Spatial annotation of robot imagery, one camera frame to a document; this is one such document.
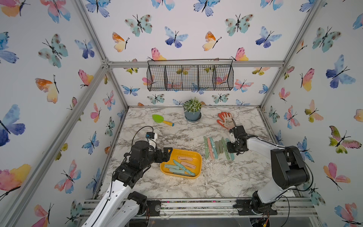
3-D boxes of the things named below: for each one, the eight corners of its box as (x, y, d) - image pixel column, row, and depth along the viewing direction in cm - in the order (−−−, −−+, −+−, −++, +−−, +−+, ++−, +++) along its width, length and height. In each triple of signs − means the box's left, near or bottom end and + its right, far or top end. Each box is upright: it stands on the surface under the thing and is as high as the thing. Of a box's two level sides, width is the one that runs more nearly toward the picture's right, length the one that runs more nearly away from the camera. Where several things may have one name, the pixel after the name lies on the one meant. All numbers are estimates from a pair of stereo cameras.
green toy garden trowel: (150, 119, 116) (150, 117, 114) (155, 114, 119) (154, 112, 117) (171, 129, 109) (171, 127, 107) (175, 124, 112) (175, 122, 111)
